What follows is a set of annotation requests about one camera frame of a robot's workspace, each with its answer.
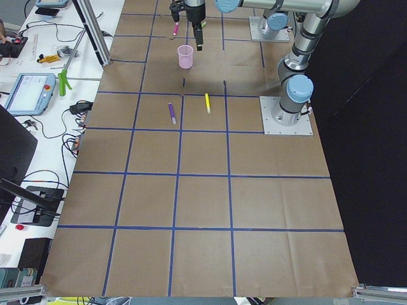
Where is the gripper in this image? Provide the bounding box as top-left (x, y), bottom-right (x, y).
top-left (169, 0), bottom-right (184, 19)
top-left (185, 0), bottom-right (205, 51)

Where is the pink pen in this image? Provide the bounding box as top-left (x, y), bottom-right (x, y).
top-left (173, 22), bottom-right (179, 36)

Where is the purple pen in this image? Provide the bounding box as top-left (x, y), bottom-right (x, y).
top-left (168, 103), bottom-right (177, 125)

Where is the pink mesh cup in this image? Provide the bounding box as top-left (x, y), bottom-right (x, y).
top-left (177, 44), bottom-right (193, 69)

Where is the yellow pen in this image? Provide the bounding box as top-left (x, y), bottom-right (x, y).
top-left (204, 93), bottom-right (211, 114)

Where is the black phone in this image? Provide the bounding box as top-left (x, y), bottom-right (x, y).
top-left (35, 7), bottom-right (60, 17)

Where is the yellow black tool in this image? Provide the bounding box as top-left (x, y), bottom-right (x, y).
top-left (37, 54), bottom-right (61, 64)

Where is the black power adapter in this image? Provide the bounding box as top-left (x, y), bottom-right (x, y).
top-left (69, 101), bottom-right (93, 114)

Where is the brown paper table cover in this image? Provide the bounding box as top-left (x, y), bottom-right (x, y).
top-left (41, 1), bottom-right (357, 297)

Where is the blue teach pendant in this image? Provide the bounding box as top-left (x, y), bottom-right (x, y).
top-left (5, 73), bottom-right (56, 116)

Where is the black monitor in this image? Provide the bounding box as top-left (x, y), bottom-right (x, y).
top-left (1, 107), bottom-right (50, 220)

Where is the black docking device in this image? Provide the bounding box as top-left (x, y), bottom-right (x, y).
top-left (11, 186), bottom-right (64, 227)

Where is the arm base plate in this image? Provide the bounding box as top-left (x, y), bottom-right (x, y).
top-left (249, 17), bottom-right (290, 43)
top-left (259, 96), bottom-right (313, 136)

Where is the aluminium frame post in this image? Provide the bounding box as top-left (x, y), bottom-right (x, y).
top-left (72, 0), bottom-right (111, 67)

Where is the green handled grabber tool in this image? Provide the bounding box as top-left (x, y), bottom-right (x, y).
top-left (58, 29), bottom-right (86, 97)

